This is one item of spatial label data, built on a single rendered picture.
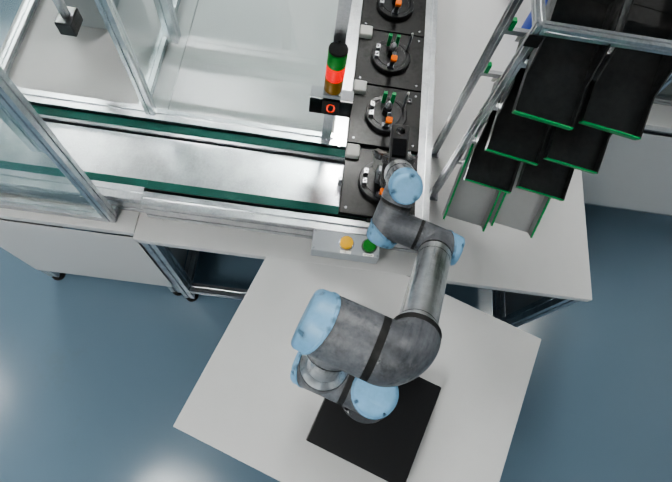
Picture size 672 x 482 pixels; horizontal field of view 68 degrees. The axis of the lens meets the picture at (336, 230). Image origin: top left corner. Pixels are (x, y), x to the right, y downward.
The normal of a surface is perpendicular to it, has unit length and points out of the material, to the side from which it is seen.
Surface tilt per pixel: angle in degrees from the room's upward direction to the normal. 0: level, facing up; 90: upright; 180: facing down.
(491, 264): 0
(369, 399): 7
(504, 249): 0
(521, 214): 45
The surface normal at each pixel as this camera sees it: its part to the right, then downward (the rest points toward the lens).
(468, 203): -0.13, 0.37
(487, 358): 0.09, -0.36
